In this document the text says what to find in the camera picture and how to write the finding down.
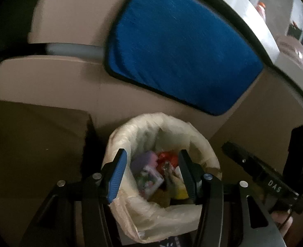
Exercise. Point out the black hanging cloth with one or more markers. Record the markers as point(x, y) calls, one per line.
point(16, 18)

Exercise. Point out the small white purple carton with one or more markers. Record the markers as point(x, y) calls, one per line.
point(148, 181)

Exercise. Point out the blue hanging towel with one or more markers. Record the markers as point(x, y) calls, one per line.
point(183, 50)

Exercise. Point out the white kitchen countertop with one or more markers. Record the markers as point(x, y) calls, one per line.
point(261, 38)

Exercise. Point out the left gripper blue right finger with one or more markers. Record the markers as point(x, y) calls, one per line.
point(191, 175)

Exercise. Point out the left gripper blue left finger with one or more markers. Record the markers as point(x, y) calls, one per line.
point(115, 173)

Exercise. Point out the red plastic bag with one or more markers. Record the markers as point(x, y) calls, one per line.
point(167, 156)

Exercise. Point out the pink purple sponge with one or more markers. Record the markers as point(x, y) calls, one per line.
point(148, 158)

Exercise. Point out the black knife holder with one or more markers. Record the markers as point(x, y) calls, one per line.
point(295, 32)

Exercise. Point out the yellow nabati wafer wrapper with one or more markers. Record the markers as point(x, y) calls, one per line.
point(179, 191)

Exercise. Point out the pink plastic colander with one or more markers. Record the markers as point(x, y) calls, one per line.
point(292, 48)

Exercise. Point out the red plastic bottle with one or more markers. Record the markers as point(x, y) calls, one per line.
point(260, 7)

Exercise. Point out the person's right hand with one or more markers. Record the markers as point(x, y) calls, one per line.
point(283, 221)

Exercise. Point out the trash bin with plastic liner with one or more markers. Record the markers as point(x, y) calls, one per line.
point(151, 202)

